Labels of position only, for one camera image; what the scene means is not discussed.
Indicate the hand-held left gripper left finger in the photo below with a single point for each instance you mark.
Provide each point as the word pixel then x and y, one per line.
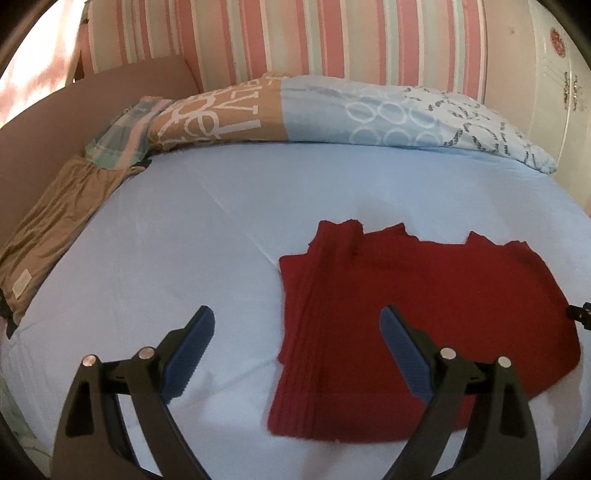
pixel 189 355

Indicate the black cloth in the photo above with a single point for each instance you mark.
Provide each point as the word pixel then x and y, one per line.
pixel 7 318

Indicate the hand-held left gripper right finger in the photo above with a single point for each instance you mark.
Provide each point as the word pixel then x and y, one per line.
pixel 406 355

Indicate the patterned long pillow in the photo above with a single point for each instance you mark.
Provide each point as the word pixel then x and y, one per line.
pixel 323 110

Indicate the pink curtain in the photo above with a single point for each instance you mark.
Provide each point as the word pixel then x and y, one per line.
pixel 37 60

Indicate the floral patterned bedding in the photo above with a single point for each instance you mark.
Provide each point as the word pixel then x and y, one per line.
pixel 16 434

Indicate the plaid pastel pillow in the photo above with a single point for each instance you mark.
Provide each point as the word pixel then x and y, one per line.
pixel 122 134

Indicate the pink padded bed board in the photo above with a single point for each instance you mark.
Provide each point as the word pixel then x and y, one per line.
pixel 46 134

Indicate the white wardrobe with flower decals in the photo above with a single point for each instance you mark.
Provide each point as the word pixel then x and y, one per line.
pixel 563 92

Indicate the folded brown garment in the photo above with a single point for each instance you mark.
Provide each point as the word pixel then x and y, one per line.
pixel 51 221

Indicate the red knit sweater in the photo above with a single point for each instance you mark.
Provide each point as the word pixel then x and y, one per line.
pixel 415 323

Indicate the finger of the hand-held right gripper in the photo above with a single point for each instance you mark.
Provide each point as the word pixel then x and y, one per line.
pixel 582 314

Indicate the light blue bed sheet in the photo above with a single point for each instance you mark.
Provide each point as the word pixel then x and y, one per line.
pixel 184 230

